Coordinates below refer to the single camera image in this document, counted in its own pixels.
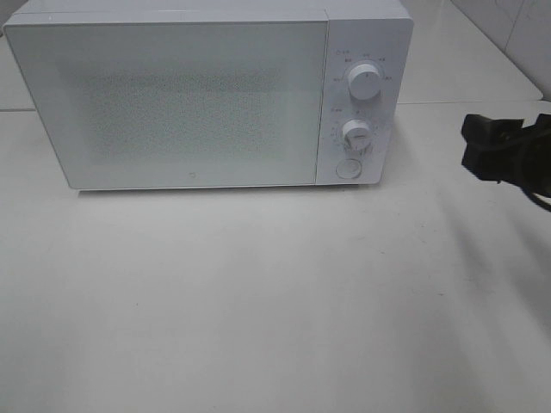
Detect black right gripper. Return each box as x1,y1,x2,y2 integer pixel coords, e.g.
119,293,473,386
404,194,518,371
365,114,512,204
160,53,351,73
461,114,550,189

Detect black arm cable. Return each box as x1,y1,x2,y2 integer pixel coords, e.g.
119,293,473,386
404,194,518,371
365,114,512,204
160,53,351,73
516,141,551,207

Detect white microwave oven body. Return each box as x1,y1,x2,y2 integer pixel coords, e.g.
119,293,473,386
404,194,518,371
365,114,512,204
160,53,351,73
3,1,413,189

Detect white timer knob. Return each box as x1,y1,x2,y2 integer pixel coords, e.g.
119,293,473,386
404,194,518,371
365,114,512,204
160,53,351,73
342,120,372,151

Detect round white door button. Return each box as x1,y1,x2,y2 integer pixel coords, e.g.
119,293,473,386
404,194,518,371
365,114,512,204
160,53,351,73
336,158,362,179

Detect upper white power knob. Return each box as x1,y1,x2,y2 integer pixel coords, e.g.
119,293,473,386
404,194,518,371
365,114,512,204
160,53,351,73
347,62,382,101

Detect white microwave door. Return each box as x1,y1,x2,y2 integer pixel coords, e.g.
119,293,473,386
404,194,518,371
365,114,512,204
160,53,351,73
7,22,326,190

